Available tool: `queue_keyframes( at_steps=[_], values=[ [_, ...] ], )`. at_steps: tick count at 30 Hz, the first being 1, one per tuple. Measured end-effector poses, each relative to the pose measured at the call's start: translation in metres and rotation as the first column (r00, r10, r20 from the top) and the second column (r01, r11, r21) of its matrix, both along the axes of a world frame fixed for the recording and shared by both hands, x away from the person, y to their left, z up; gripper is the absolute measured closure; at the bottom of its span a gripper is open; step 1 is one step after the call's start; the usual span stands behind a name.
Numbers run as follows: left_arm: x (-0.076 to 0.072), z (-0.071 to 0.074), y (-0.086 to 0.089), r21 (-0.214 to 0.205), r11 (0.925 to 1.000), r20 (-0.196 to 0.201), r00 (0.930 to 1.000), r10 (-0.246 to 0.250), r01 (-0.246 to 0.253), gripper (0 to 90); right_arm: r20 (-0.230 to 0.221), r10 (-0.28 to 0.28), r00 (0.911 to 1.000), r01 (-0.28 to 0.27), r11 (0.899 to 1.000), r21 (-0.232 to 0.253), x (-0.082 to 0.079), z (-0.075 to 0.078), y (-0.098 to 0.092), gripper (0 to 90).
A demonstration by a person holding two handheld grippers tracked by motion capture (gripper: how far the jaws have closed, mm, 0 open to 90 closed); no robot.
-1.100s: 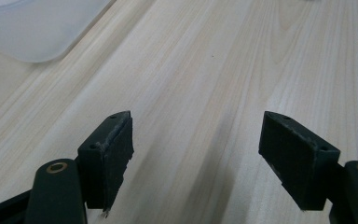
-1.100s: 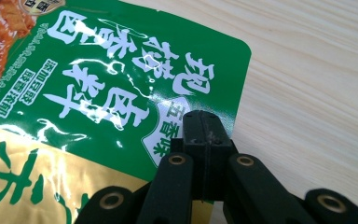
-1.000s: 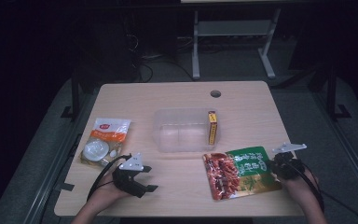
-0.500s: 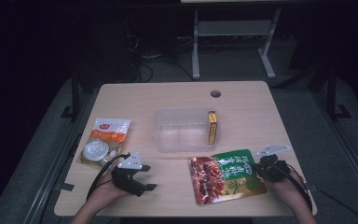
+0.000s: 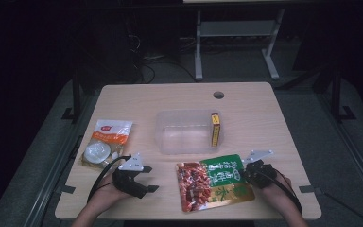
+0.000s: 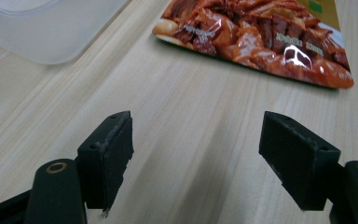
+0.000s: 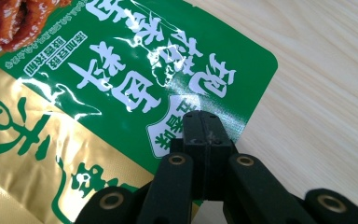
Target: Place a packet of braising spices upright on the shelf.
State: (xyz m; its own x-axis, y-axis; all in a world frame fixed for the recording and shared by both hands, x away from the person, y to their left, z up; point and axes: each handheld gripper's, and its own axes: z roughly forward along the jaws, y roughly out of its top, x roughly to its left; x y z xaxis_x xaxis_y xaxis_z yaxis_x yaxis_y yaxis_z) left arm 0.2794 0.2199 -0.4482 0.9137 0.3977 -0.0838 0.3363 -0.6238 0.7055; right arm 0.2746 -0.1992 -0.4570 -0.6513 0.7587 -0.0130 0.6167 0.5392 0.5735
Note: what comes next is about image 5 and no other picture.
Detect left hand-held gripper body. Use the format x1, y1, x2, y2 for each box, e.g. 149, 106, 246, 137
111, 152, 147, 200

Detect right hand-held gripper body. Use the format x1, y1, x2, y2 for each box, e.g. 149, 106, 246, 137
241, 148, 279, 190

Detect person's left hand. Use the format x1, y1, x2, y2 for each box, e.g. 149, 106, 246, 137
91, 172, 134, 213

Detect person's right hand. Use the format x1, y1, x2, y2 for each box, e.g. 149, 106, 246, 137
258, 171, 301, 216

